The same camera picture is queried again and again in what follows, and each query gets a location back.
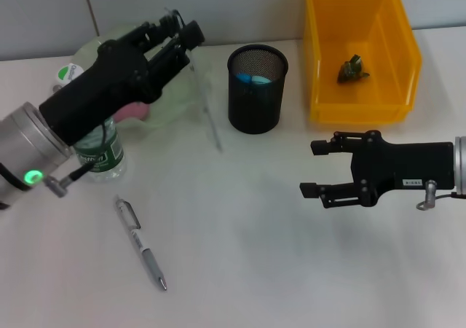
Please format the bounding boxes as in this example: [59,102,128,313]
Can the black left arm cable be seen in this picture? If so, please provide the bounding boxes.
[43,118,111,198]

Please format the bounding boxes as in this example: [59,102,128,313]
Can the green plastic wrapper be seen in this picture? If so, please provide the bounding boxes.
[337,53,371,85]

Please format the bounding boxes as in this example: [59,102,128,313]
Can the clear plastic ruler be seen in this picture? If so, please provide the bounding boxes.
[163,7,224,155]

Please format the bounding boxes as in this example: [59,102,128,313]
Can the yellow plastic storage bin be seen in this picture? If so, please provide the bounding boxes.
[304,0,423,126]

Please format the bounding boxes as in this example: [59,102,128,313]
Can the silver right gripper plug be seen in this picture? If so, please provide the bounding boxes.
[416,179,438,211]

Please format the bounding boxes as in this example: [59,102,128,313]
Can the translucent green glass fruit plate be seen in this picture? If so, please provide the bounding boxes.
[74,23,215,129]

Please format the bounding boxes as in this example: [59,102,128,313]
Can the black mesh pen cup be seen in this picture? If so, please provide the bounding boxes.
[226,44,289,136]

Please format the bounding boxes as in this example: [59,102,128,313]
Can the silver ballpoint pen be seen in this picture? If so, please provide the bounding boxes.
[113,195,169,292]

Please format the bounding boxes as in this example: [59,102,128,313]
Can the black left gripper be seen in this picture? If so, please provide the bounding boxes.
[38,15,205,147]

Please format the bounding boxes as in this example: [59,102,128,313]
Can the clear water bottle green label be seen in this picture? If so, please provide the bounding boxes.
[53,62,128,183]

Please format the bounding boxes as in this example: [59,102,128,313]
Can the blue scissors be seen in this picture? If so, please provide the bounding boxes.
[235,72,272,87]

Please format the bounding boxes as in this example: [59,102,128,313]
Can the pink peach ball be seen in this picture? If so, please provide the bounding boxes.
[113,100,151,122]

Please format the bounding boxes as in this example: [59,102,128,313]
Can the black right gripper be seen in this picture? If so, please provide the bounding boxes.
[299,130,457,210]

